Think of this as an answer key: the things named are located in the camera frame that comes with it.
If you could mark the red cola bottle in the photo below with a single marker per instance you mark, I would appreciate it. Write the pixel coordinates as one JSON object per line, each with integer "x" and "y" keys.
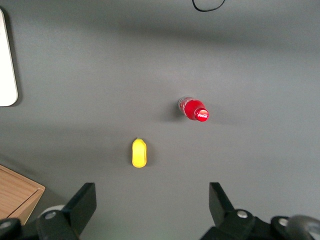
{"x": 193, "y": 110}

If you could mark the wooden two-drawer cabinet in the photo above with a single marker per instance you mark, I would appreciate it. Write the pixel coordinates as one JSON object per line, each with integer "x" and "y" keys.
{"x": 15, "y": 192}

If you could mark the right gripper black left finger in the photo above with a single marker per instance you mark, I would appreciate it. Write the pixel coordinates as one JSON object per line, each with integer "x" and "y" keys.
{"x": 72, "y": 215}

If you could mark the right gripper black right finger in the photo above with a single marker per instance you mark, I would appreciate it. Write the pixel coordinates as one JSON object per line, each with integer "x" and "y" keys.
{"x": 225, "y": 217}

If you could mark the yellow lemon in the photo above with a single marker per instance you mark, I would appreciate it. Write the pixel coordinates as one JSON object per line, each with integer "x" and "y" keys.
{"x": 139, "y": 153}

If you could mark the beige plastic tray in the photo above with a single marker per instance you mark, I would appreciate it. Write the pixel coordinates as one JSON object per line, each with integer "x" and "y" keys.
{"x": 6, "y": 62}

